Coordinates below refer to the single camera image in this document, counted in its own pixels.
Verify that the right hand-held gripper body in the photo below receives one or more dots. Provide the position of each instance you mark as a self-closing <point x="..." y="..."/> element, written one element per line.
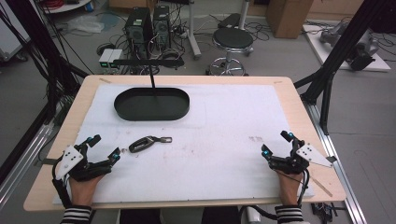
<point x="295" y="161"/>

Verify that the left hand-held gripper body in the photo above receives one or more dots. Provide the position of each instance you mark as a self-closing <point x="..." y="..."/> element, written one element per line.
<point x="77" y="168"/>

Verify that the black oval tray hanger stand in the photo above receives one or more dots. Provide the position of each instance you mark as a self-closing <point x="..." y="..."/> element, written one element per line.
<point x="151" y="104"/>

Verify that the person's left hand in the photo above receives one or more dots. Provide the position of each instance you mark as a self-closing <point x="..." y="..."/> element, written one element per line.
<point x="84" y="189"/>

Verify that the person's right hand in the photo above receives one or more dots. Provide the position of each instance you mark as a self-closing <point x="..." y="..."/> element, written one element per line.
<point x="289" y="188"/>

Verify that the thin wooden strip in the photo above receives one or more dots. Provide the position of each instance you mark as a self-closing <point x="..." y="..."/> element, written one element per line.
<point x="320" y="186"/>

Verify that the white foam mat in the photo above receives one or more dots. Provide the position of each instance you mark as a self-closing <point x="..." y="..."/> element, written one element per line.
<point x="199" y="137"/>

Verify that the white power supply boxes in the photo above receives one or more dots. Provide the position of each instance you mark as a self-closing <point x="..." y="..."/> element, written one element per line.
<point x="109" y="58"/>

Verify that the person's dark trouser legs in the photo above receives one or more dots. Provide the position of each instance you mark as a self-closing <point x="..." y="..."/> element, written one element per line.
<point x="180" y="216"/>

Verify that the white floor platform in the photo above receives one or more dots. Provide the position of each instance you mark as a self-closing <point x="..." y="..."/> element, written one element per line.
<point x="317" y="46"/>

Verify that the grey robot parts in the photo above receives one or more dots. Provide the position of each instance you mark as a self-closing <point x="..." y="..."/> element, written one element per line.
<point x="358" y="46"/>

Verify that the black round stool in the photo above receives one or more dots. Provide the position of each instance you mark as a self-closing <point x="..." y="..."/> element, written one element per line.
<point x="233" y="40"/>

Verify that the clear plastic bag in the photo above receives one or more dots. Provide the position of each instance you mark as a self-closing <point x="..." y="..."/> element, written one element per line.
<point x="85" y="24"/>

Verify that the large black computer tower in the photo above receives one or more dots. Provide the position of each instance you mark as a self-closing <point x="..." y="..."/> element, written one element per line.
<point x="138" y="31"/>

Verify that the wooden cabinet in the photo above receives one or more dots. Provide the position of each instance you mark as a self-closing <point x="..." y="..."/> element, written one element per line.
<point x="288" y="17"/>

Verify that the slim black computer tower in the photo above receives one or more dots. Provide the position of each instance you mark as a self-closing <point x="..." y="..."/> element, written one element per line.
<point x="162" y="26"/>

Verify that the round white table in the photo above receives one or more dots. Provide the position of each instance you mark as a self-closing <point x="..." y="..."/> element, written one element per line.
<point x="67" y="5"/>

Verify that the white desk leg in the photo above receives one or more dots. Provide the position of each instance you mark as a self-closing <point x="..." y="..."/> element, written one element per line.
<point x="193" y="31"/>

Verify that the aluminium rail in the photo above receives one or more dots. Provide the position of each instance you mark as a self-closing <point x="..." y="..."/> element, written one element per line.
<point x="21" y="161"/>
<point x="339" y="174"/>

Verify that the black metal frame stand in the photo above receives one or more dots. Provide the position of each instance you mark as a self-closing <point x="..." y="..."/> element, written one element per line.
<point x="336" y="53"/>
<point x="46" y="56"/>

